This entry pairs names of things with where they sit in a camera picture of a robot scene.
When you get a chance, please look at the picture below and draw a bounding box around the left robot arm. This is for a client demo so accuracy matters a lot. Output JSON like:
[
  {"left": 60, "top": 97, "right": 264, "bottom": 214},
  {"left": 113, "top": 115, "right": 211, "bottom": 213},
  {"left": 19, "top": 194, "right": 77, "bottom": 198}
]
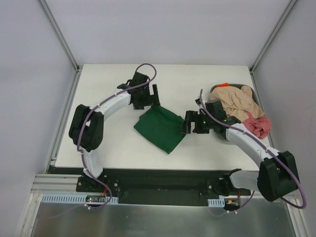
[{"left": 69, "top": 72, "right": 160, "bottom": 192}]

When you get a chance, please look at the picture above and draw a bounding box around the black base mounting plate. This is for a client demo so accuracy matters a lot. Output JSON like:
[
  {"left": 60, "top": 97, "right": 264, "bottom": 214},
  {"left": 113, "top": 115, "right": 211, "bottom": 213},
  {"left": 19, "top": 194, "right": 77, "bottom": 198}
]
[{"left": 75, "top": 166, "right": 257, "bottom": 205}]

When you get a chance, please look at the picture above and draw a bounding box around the left white cable duct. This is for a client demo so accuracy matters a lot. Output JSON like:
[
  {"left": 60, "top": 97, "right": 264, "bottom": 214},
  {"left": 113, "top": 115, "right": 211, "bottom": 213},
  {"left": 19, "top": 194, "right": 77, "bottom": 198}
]
[{"left": 41, "top": 194, "right": 119, "bottom": 205}]

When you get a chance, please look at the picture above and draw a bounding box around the beige t shirt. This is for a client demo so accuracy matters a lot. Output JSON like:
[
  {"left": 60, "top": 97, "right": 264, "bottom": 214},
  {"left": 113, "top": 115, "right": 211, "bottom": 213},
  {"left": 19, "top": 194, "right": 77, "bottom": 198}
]
[{"left": 209, "top": 86, "right": 264, "bottom": 122}]

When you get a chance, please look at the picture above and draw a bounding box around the orange t shirt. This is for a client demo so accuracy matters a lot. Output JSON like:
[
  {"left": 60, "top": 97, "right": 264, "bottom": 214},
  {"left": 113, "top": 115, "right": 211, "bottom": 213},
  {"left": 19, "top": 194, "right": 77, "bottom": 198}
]
[{"left": 216, "top": 82, "right": 230, "bottom": 87}]

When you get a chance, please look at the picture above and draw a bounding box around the left aluminium table rail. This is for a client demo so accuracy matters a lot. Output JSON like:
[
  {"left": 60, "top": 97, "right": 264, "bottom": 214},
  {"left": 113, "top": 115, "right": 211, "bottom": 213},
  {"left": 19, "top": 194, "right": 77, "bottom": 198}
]
[{"left": 43, "top": 68, "right": 81, "bottom": 173}]

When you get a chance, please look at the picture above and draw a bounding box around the right white cable duct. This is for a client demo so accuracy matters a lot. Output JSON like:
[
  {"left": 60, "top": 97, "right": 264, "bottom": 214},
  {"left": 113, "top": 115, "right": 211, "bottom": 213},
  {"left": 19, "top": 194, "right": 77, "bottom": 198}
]
[{"left": 207, "top": 198, "right": 225, "bottom": 208}]

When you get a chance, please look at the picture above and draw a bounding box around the pink t shirt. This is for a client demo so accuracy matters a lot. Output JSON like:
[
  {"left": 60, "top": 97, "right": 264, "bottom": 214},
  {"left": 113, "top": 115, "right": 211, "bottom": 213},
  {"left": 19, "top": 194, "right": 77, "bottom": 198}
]
[{"left": 243, "top": 111, "right": 272, "bottom": 139}]

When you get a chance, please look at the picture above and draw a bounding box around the white cable duct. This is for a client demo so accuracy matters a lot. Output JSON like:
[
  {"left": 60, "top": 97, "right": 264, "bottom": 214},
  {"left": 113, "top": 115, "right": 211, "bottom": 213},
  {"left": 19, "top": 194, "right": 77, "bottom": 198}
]
[
  {"left": 207, "top": 198, "right": 225, "bottom": 208},
  {"left": 41, "top": 194, "right": 119, "bottom": 205}
]

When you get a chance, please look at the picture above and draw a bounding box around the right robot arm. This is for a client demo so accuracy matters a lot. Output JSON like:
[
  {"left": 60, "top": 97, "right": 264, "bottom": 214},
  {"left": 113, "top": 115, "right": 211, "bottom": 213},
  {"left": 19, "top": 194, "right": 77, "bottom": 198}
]
[{"left": 180, "top": 99, "right": 299, "bottom": 201}]

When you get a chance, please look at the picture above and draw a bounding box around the right aluminium frame post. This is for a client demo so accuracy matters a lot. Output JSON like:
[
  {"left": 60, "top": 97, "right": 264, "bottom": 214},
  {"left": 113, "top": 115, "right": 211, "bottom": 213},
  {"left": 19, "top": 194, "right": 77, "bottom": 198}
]
[{"left": 249, "top": 0, "right": 299, "bottom": 75}]

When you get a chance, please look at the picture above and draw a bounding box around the left aluminium frame post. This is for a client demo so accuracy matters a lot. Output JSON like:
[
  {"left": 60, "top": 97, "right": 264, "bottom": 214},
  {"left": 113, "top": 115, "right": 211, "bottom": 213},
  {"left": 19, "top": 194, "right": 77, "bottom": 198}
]
[{"left": 37, "top": 0, "right": 80, "bottom": 72}]

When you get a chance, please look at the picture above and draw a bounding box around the aluminium frame post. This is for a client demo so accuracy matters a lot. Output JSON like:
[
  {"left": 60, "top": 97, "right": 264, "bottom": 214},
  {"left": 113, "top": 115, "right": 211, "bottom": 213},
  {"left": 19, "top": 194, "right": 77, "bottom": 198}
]
[
  {"left": 249, "top": 0, "right": 299, "bottom": 75},
  {"left": 37, "top": 0, "right": 80, "bottom": 72}
]

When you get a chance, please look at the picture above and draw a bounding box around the grey laundry basket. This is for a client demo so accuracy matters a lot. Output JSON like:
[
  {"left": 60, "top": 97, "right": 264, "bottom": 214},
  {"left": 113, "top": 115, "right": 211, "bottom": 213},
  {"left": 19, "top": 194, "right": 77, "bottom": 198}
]
[{"left": 209, "top": 83, "right": 271, "bottom": 143}]

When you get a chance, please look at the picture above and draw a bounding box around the right aluminium table rail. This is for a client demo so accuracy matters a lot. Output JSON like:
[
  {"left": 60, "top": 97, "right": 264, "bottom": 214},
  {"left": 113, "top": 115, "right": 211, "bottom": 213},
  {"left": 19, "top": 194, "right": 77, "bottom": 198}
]
[{"left": 250, "top": 71, "right": 282, "bottom": 173}]

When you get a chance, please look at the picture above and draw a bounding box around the aluminium table rail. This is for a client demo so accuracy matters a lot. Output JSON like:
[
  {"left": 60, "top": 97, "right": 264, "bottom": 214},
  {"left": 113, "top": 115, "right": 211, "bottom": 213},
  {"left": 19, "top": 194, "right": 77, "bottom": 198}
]
[
  {"left": 43, "top": 68, "right": 81, "bottom": 173},
  {"left": 250, "top": 71, "right": 282, "bottom": 173}
]

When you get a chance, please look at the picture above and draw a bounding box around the green t shirt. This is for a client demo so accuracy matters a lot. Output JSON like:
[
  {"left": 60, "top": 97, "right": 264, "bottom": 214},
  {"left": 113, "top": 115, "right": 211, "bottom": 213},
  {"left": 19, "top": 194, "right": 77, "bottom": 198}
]
[{"left": 134, "top": 105, "right": 186, "bottom": 154}]

